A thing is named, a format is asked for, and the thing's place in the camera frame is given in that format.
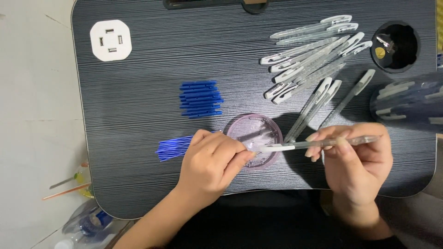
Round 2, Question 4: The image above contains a clear pen with white cap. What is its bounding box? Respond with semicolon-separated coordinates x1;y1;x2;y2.
260;135;381;153

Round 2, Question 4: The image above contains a grey stick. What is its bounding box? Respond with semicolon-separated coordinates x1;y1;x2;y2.
49;177;78;190

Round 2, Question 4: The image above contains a clear plastic water bottle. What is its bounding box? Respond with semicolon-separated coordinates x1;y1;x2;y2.
54;199;120;249

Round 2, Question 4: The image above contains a pile of blue pen plugs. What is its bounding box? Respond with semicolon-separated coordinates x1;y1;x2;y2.
179;80;225;119

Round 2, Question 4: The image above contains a person's left hand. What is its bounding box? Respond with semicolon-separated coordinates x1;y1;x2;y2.
175;129;257;205

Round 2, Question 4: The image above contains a person's black clothing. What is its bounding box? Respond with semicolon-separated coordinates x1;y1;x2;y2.
149;189;409;249

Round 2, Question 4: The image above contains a bundle of blue pen refills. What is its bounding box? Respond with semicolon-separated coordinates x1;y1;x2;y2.
156;131;222;162

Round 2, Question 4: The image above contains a pile of clear capped pens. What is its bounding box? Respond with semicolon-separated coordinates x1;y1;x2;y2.
260;15;376;143

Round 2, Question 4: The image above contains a person's right hand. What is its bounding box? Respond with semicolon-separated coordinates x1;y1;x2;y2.
305;123;394;208

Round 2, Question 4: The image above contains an orange stick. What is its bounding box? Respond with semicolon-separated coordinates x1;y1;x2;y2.
42;183;91;201

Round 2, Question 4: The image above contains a pink clear round lid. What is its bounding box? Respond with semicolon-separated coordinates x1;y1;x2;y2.
224;113;284;171

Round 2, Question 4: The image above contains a white square socket hub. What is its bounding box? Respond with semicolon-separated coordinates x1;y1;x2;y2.
90;20;132;62

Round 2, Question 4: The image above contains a black round cup holder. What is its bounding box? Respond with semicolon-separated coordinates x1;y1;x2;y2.
370;21;421;73

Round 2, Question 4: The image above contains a small silver metal piece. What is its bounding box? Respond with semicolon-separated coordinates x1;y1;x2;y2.
376;33;396;53

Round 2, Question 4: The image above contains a clear jar holding pens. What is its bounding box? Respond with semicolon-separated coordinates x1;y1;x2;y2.
369;71;443;134

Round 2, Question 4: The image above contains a yellow-green clear cup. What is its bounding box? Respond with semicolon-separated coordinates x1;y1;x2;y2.
74;161;95;199

